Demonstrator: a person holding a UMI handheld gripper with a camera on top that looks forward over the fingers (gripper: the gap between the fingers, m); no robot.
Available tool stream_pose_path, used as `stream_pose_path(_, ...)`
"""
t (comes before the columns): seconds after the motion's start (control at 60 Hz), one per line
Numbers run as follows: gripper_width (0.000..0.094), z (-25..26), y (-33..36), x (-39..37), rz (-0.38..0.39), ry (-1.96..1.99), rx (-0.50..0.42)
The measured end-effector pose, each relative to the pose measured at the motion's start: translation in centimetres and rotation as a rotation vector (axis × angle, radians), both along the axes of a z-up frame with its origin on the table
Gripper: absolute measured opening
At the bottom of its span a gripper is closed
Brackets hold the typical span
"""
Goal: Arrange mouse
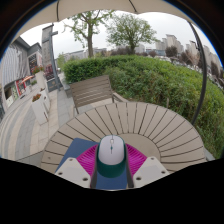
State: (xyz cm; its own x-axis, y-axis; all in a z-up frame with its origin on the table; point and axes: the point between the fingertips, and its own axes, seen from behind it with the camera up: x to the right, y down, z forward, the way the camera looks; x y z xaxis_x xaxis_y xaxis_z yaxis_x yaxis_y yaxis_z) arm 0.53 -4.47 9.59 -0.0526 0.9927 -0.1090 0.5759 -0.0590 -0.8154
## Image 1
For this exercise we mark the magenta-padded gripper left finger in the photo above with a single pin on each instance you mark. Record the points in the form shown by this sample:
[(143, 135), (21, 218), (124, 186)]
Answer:
[(71, 171)]

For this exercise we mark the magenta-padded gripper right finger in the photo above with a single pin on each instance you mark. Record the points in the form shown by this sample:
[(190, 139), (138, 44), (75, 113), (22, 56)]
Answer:
[(151, 171)]

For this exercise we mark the white and teal computer mouse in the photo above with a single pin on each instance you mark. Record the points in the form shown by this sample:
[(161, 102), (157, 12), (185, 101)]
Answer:
[(111, 153)]

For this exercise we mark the blue mouse pad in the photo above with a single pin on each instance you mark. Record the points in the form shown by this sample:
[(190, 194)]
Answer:
[(76, 146)]

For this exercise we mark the white flower planter box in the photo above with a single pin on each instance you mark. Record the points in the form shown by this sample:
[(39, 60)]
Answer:
[(40, 80), (40, 110)]

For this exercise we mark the wooden slat chair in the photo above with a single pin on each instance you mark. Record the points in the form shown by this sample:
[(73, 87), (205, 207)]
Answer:
[(91, 90)]

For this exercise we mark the green hedge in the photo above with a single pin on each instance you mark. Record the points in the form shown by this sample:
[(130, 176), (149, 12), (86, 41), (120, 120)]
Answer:
[(150, 80)]

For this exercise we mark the dark curved parasol pole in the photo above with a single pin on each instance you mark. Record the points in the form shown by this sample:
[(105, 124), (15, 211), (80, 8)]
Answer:
[(202, 83)]

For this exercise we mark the grey shopfront building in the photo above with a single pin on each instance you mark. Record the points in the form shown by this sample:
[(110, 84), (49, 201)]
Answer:
[(15, 70)]

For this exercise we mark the dark sign pillar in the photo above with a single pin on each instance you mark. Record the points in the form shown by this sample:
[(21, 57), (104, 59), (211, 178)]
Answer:
[(50, 56)]

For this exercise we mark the distant apartment buildings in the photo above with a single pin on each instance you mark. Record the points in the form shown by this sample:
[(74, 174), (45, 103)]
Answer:
[(173, 41)]

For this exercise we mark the sparse-leaved tree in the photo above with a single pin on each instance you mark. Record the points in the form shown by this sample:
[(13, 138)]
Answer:
[(89, 36)]

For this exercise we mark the dense-leaved tree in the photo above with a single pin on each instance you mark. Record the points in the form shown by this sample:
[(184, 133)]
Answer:
[(131, 31)]

